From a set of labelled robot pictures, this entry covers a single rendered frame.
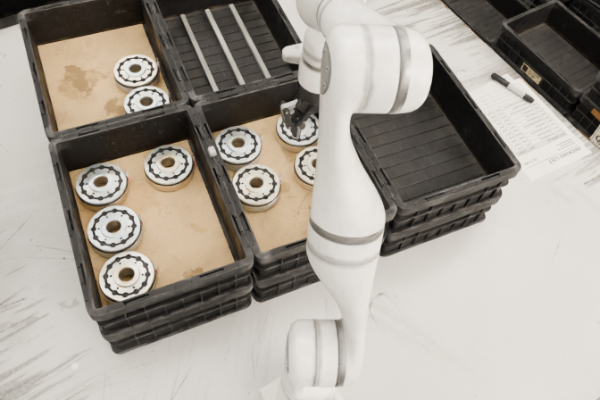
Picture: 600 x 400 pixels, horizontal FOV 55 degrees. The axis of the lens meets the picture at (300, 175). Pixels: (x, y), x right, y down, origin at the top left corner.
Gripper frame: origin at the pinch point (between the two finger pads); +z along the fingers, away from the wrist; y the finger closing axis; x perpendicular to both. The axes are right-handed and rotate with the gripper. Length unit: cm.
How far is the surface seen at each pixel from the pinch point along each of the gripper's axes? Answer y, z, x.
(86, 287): -48, 7, -15
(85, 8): -35, 10, 58
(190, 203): -25.1, 17.5, 1.4
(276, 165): -4.6, 17.4, 4.6
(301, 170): -0.8, 14.4, -0.1
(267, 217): -11.1, 17.4, -7.2
